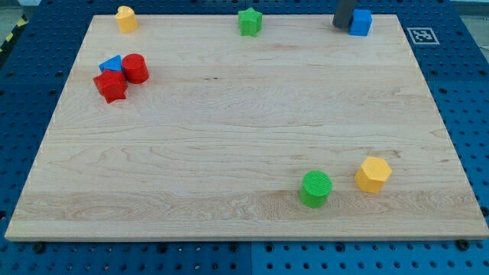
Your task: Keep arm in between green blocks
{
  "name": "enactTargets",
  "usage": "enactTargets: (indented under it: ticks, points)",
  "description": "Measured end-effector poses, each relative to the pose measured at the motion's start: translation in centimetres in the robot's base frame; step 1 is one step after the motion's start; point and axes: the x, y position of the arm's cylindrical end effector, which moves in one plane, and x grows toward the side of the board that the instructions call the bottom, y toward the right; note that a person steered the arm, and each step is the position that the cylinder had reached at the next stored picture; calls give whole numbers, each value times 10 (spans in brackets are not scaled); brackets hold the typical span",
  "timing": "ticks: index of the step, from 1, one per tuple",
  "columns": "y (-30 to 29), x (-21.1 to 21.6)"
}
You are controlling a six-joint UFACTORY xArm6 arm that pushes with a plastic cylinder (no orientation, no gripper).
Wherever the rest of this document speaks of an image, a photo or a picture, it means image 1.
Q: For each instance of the blue cube block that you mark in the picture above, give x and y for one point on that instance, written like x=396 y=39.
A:
x=360 y=23

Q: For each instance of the black bolt right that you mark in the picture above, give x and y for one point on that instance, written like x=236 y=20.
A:
x=463 y=245

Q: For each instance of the yellow heart block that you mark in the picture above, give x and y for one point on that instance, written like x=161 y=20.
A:
x=126 y=19

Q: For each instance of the black bolt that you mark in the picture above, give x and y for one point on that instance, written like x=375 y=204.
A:
x=39 y=247
x=463 y=245

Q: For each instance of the blue triangle block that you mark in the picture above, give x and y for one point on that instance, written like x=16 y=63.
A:
x=113 y=64

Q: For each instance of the yellow hexagon block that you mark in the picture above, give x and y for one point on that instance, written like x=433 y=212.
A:
x=373 y=174

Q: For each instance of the red star block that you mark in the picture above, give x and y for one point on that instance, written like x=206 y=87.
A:
x=111 y=85

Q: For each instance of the green cylinder block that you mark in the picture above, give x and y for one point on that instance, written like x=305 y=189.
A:
x=315 y=189

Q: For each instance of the green star block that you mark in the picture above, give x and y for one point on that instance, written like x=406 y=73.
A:
x=249 y=22

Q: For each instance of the white fiducial marker tag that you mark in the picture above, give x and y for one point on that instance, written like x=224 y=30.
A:
x=422 y=36

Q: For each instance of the light wooden board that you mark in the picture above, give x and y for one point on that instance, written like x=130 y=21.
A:
x=215 y=144

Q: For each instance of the black bolt left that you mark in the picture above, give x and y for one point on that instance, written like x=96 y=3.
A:
x=39 y=247

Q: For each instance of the red cylinder block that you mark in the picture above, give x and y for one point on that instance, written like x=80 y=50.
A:
x=134 y=68

